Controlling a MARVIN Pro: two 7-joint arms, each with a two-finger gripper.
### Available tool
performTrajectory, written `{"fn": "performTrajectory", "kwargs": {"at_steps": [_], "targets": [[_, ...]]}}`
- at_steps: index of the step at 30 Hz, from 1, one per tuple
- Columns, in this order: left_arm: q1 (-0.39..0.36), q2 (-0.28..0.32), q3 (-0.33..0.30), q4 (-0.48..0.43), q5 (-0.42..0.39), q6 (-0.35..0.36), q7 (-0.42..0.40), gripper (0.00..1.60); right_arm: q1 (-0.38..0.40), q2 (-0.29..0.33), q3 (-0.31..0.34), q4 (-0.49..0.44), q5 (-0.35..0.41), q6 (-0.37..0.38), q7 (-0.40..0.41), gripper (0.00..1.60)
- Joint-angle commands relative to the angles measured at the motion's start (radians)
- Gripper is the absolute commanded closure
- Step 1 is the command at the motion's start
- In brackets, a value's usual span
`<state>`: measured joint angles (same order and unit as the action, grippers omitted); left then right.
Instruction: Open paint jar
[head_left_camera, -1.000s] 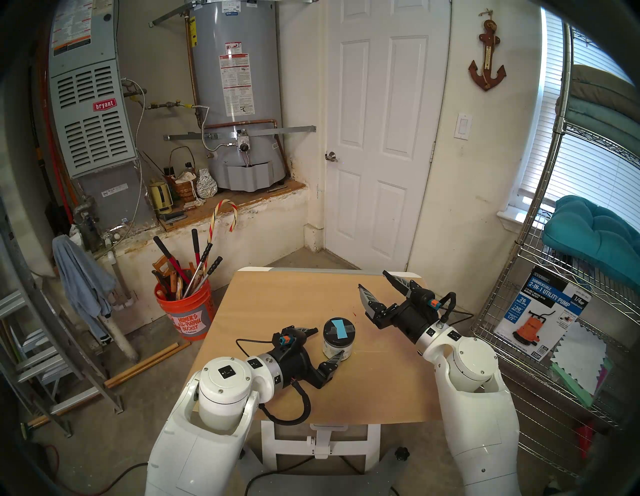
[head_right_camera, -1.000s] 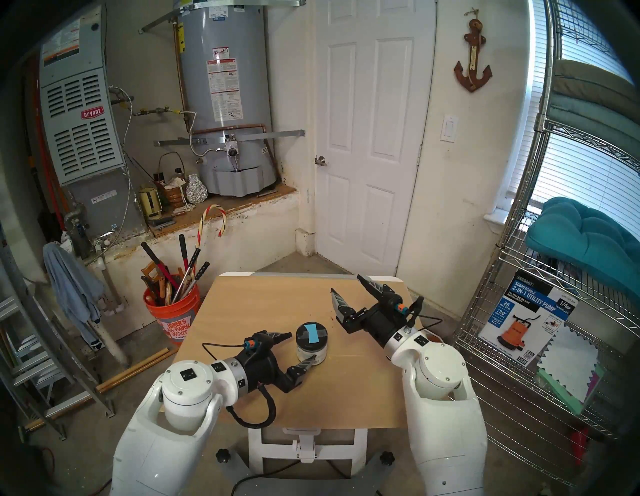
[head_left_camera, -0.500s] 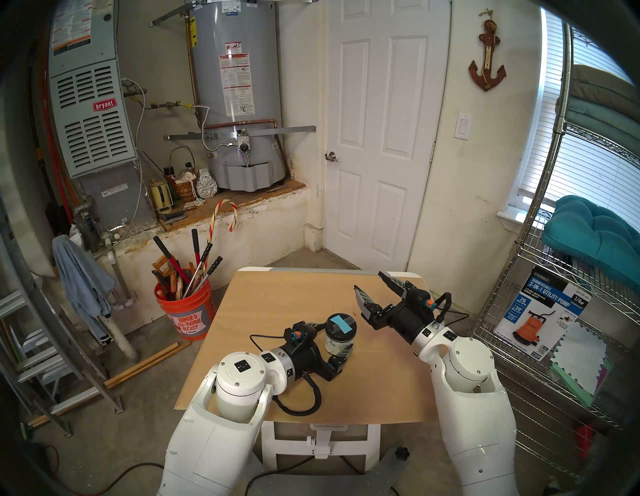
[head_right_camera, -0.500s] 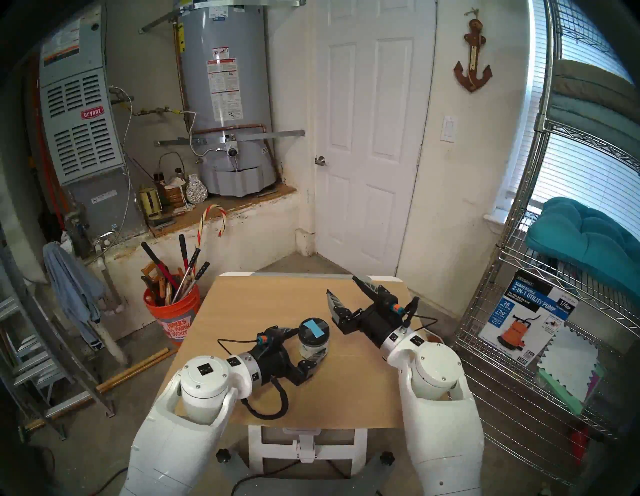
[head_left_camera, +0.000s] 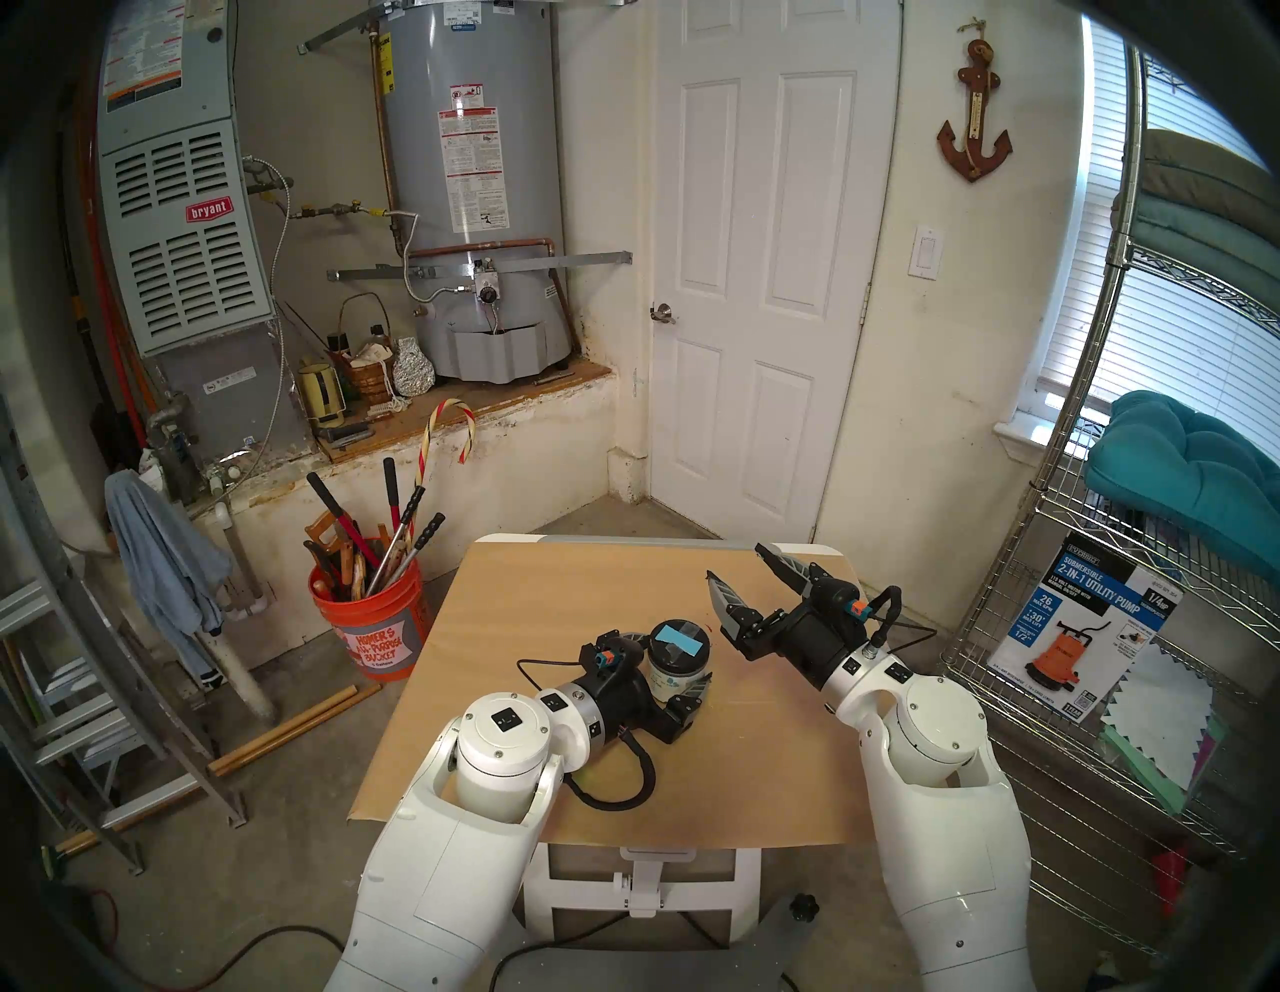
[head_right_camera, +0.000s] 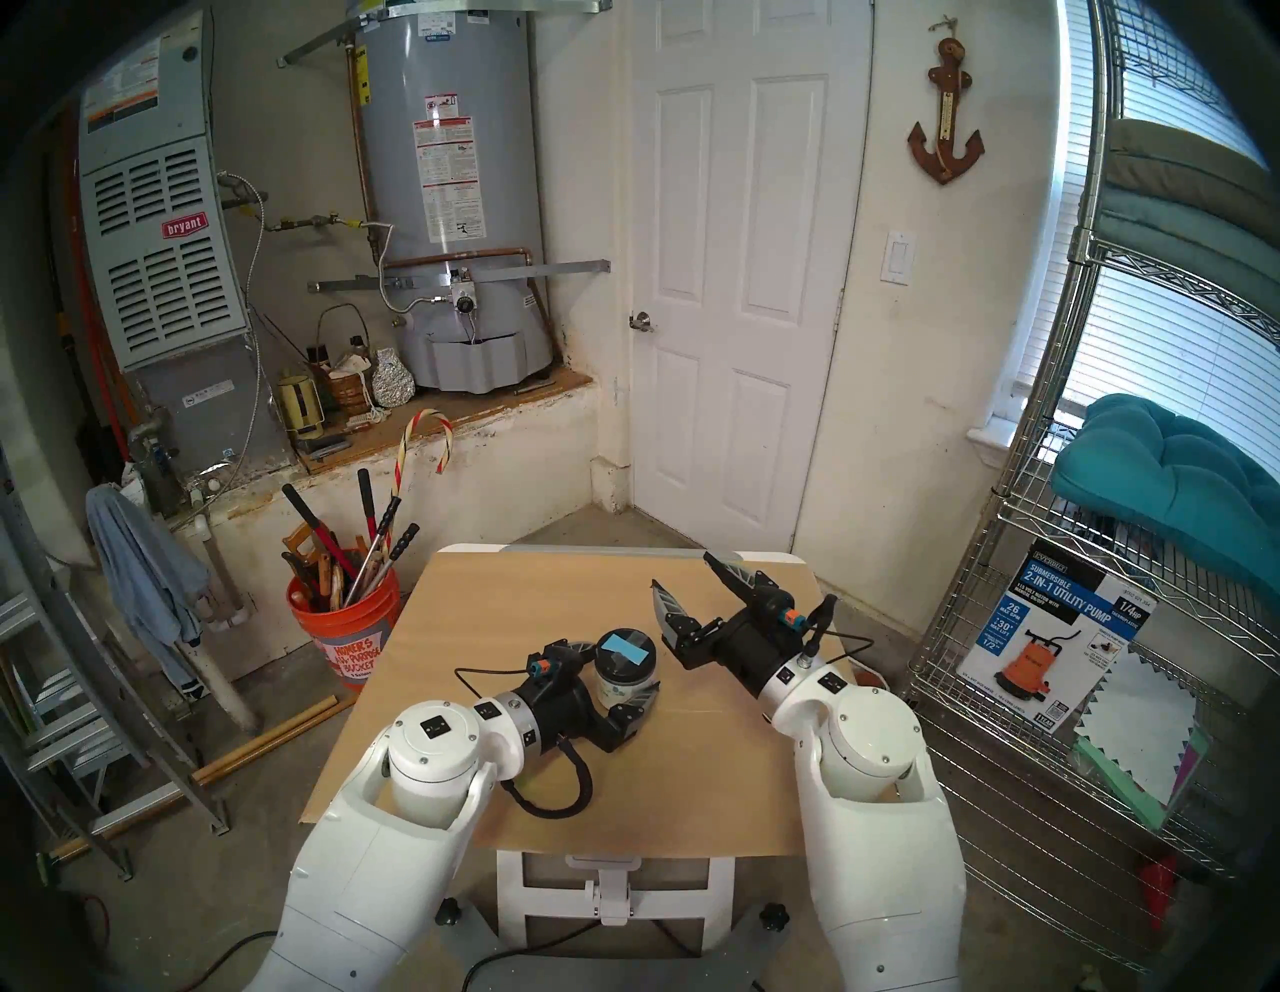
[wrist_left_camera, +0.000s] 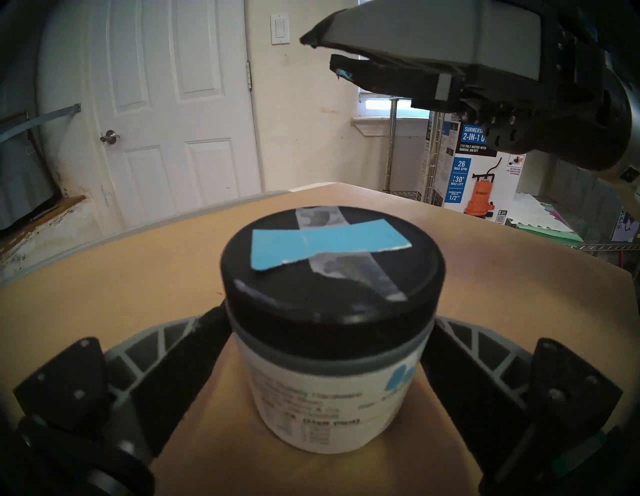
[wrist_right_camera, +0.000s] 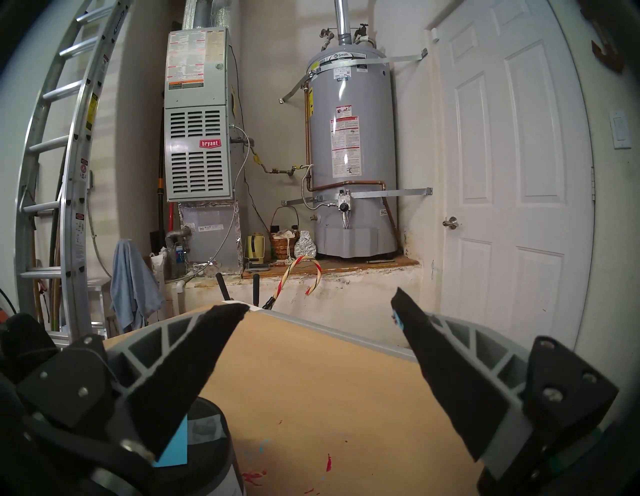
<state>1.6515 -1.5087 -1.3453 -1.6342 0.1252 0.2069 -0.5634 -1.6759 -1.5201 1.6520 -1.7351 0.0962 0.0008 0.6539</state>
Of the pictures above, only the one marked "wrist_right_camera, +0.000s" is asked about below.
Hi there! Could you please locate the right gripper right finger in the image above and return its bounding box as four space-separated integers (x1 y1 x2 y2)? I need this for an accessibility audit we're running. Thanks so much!
390 286 621 482

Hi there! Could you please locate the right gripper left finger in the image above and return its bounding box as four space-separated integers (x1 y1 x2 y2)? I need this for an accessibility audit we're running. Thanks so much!
15 302 250 462

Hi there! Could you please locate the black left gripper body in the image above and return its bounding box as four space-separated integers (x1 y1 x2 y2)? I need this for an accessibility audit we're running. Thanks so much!
0 312 58 386

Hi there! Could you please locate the black jar lid blue tape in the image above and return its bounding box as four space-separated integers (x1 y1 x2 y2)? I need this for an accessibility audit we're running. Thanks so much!
152 397 236 471

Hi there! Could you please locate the white paint jar dark label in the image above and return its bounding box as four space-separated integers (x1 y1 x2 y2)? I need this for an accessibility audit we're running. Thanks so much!
200 445 247 496

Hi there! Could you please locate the white PVC pipe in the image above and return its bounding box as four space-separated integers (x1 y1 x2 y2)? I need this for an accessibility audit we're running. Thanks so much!
165 277 191 318

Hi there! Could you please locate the blue hanging towel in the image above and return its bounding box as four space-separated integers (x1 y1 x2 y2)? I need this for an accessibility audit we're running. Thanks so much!
110 239 165 333

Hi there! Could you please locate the wooden top work table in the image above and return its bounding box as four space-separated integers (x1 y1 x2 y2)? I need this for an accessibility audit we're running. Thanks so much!
102 306 501 496

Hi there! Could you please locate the aluminium ladder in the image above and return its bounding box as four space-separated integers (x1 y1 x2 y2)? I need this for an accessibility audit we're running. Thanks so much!
14 0 133 346

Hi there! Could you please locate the yellow kettle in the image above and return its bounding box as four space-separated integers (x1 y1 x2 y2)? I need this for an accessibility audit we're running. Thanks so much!
244 232 271 266

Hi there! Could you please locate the wooden platform board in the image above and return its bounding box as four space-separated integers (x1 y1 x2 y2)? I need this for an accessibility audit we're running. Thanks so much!
241 256 421 280

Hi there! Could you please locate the striped candy cane decoration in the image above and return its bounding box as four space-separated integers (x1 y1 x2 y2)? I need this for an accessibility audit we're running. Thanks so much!
262 256 323 311

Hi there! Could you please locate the crumpled foil bundle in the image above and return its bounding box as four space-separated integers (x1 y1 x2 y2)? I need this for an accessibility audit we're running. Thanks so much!
294 230 318 259

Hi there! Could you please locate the grey Bryant furnace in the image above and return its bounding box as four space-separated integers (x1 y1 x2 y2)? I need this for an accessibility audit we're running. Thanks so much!
164 27 246 273

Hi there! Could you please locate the brass gas pipe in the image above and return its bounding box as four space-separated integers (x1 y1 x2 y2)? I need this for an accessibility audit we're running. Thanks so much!
250 150 308 176

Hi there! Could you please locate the white panel door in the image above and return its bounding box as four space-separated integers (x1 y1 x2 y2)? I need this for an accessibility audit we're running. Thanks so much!
435 0 596 353

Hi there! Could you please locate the grey water heater tank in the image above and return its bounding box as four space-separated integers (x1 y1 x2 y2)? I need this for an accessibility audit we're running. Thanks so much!
305 45 401 259

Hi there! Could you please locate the metal flue pipe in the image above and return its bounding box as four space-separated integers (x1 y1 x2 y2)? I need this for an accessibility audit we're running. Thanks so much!
334 0 351 48

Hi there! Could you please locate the wicker basket with handle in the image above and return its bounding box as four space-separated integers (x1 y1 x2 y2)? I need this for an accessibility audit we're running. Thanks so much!
269 206 301 261

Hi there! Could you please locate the straight metal heater strap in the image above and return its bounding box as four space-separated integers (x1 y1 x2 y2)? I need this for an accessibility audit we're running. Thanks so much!
281 187 433 207

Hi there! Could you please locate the white light switch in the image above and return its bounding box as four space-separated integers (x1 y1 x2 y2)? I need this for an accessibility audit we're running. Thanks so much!
609 110 632 150

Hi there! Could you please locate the angled metal heater strap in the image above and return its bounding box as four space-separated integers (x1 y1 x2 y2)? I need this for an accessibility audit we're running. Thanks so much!
279 48 429 104

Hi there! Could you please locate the rusty anchor wall decoration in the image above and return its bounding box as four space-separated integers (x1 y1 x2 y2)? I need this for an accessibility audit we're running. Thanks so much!
580 0 626 73

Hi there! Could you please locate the silver insulated duct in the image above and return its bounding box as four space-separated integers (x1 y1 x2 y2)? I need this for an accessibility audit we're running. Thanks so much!
182 0 236 31

